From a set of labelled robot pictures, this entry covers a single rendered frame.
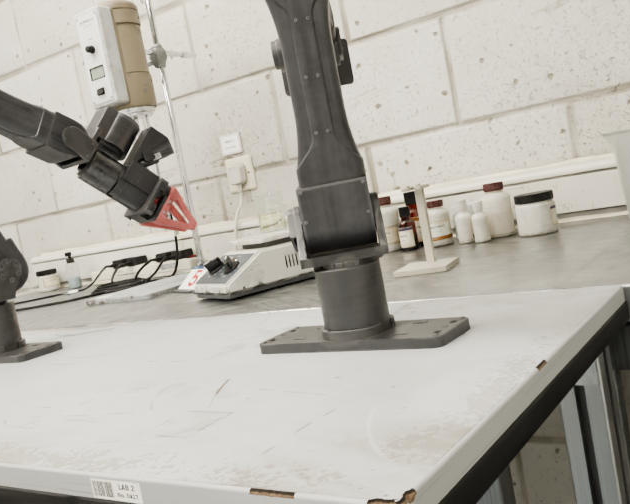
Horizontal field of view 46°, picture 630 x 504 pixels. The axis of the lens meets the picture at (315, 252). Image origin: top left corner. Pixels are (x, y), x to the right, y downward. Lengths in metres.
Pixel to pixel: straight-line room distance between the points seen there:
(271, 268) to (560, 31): 0.70
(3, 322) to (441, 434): 0.78
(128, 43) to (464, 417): 1.32
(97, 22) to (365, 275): 1.09
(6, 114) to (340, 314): 0.65
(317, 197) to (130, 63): 1.02
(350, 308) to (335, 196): 0.10
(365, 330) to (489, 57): 0.96
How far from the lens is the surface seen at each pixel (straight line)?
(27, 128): 1.16
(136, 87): 1.63
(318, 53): 0.68
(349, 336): 0.67
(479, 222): 1.35
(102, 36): 1.62
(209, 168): 1.94
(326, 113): 0.68
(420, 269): 1.07
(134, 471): 0.48
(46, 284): 2.33
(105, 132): 1.24
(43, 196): 2.47
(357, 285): 0.66
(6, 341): 1.11
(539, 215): 1.31
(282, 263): 1.23
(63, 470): 0.53
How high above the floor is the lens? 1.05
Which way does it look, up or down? 5 degrees down
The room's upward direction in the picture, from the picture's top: 11 degrees counter-clockwise
